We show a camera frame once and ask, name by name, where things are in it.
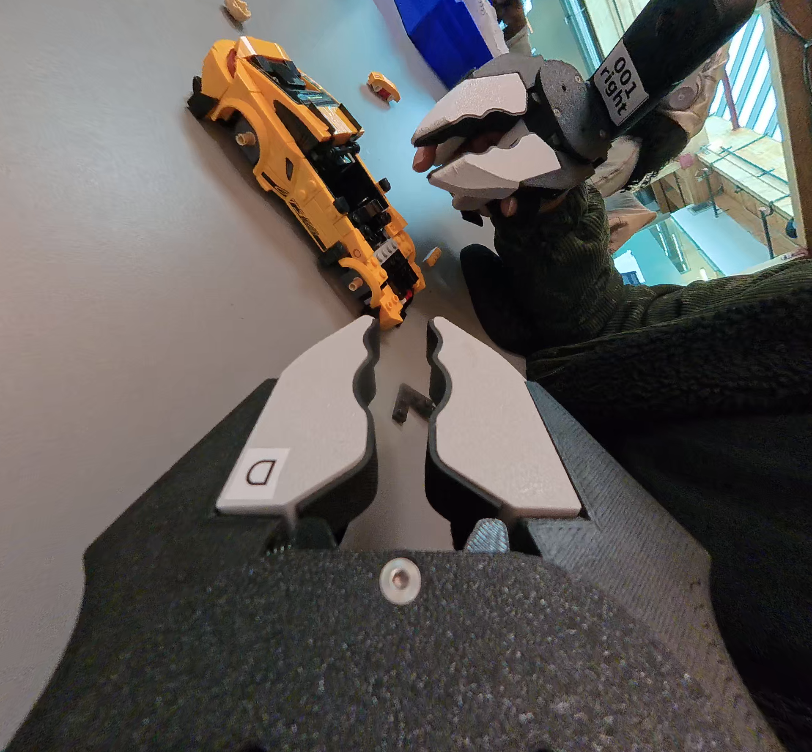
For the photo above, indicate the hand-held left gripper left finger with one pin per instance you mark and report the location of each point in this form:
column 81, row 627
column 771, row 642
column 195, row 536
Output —
column 304, row 435

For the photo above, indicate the black L-shaped lego plate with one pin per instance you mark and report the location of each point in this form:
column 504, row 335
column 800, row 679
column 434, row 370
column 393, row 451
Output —
column 406, row 400

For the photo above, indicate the blue storage bin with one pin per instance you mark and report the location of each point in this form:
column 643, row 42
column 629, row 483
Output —
column 431, row 4

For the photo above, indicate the yellow lego car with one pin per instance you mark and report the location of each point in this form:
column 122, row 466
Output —
column 279, row 130

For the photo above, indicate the tan round lego piece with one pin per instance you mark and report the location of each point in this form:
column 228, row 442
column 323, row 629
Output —
column 238, row 5

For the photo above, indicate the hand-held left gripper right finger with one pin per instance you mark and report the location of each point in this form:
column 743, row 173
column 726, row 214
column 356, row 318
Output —
column 507, row 441

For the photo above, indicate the yellow lego bumper assembly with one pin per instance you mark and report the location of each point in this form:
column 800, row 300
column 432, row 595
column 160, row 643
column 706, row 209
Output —
column 379, row 81

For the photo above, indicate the person's right hand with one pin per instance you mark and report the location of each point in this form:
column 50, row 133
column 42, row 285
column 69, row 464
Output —
column 426, row 159

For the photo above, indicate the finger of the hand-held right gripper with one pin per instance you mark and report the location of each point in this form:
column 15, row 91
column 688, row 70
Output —
column 476, row 96
column 507, row 165

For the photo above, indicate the small yellow lego brick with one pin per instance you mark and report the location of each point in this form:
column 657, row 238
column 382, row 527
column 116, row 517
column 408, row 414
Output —
column 432, row 256

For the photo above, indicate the person's right forearm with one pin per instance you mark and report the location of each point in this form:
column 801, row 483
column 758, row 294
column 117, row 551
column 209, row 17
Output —
column 571, row 270

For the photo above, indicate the crumpled white paper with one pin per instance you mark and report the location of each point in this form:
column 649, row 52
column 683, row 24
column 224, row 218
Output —
column 479, row 19

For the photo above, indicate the person's dark clothing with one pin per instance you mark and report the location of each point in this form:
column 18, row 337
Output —
column 729, row 447

